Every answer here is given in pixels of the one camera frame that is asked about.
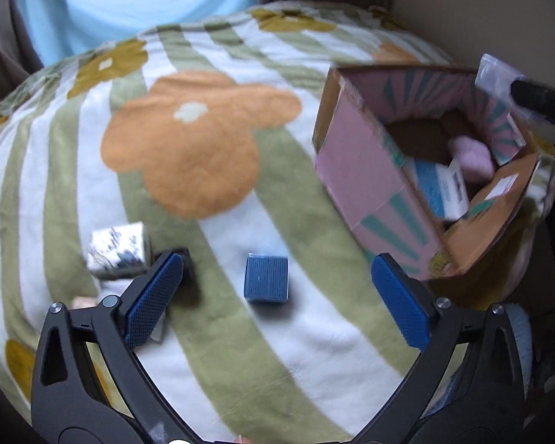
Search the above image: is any light blue curtain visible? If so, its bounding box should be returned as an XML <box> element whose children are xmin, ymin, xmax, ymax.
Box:
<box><xmin>15</xmin><ymin>0</ymin><xmax>260</xmax><ymax>71</ymax></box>

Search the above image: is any clear plastic zip bag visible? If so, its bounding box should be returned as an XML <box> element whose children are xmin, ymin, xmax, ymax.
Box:
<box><xmin>474</xmin><ymin>54</ymin><xmax>555</xmax><ymax>145</ymax></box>

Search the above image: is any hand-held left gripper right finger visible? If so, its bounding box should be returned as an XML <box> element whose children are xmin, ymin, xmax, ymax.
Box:
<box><xmin>351</xmin><ymin>253</ymin><xmax>526</xmax><ymax>444</ymax></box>

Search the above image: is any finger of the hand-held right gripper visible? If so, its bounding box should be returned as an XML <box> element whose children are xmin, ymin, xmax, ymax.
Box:
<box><xmin>510</xmin><ymin>78</ymin><xmax>555</xmax><ymax>127</ymax></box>

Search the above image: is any white flat packet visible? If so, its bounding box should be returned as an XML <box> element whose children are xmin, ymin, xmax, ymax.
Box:
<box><xmin>68</xmin><ymin>293</ymin><xmax>168</xmax><ymax>345</ymax></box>

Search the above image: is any brown curtain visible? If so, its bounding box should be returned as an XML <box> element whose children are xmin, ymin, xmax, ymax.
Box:
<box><xmin>0</xmin><ymin>0</ymin><xmax>44</xmax><ymax>114</ymax></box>

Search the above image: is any blue and white packet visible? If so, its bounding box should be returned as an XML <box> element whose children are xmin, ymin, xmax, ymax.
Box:
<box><xmin>413</xmin><ymin>157</ymin><xmax>471</xmax><ymax>221</ymax></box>

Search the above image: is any small blue box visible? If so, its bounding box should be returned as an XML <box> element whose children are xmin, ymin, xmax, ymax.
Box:
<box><xmin>243</xmin><ymin>253</ymin><xmax>290</xmax><ymax>305</ymax></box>

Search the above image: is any white patterned box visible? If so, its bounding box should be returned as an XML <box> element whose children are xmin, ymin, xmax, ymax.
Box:
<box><xmin>86</xmin><ymin>221</ymin><xmax>151</xmax><ymax>281</ymax></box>

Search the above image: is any floral striped blanket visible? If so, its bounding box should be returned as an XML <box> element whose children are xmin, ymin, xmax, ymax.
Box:
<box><xmin>0</xmin><ymin>1</ymin><xmax>555</xmax><ymax>444</ymax></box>

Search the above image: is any pink-lined cardboard box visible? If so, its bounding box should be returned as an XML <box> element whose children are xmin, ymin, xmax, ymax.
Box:
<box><xmin>312</xmin><ymin>65</ymin><xmax>555</xmax><ymax>283</ymax></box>

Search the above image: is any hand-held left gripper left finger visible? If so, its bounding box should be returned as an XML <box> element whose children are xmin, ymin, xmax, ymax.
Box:
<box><xmin>30</xmin><ymin>249</ymin><xmax>201</xmax><ymax>444</ymax></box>

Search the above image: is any pink plush toy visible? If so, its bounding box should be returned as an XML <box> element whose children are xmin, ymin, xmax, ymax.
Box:
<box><xmin>448</xmin><ymin>135</ymin><xmax>497</xmax><ymax>182</ymax></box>

